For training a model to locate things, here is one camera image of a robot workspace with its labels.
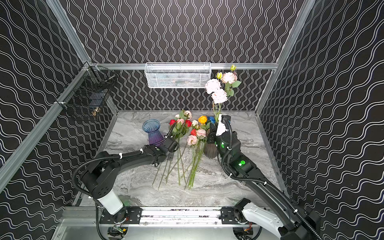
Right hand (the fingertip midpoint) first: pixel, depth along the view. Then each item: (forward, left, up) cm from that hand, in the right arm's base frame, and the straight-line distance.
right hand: (213, 123), depth 70 cm
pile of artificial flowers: (+16, +13, -30) cm, 36 cm away
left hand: (-1, +23, -26) cm, 35 cm away
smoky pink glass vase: (+1, 0, -25) cm, 25 cm away
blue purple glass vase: (+10, +35, -14) cm, 39 cm away
